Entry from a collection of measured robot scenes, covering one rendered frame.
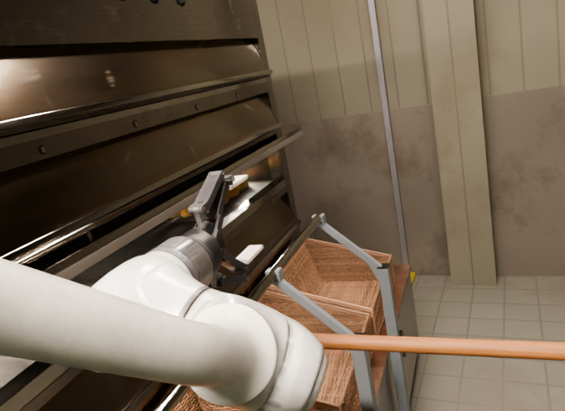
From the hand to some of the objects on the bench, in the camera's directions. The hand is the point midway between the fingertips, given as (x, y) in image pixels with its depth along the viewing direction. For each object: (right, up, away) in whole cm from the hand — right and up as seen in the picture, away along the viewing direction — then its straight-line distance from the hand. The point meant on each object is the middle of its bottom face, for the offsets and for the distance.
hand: (246, 214), depth 89 cm
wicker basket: (+34, -50, +147) cm, 159 cm away
